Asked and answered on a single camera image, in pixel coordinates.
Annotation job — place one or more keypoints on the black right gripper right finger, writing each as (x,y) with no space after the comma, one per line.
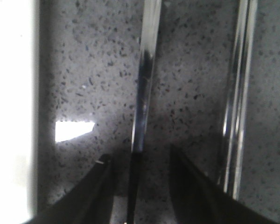
(198,200)

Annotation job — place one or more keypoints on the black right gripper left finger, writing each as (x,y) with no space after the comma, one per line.
(89,202)

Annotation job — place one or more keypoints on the silver metal fork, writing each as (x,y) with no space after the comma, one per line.
(148,44)

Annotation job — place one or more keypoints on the cream rabbit serving tray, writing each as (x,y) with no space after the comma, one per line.
(19,26)

